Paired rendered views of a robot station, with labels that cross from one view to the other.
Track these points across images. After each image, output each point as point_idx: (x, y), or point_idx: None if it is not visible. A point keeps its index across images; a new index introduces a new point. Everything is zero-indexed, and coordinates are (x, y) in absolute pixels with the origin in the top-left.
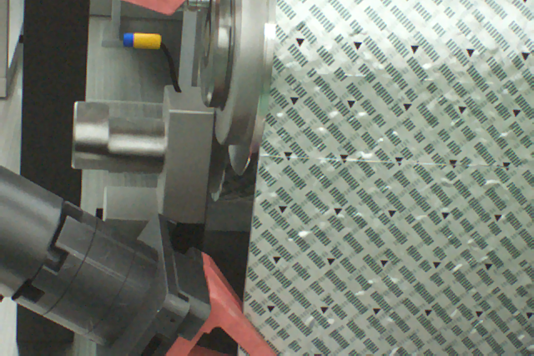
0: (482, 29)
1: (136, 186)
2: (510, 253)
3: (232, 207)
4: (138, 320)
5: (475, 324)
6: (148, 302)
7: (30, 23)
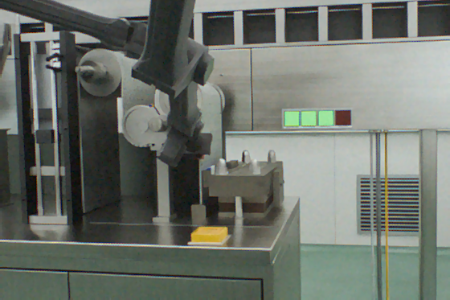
0: (207, 91)
1: None
2: (214, 129)
3: (91, 175)
4: (205, 141)
5: (213, 142)
6: (204, 137)
7: (69, 123)
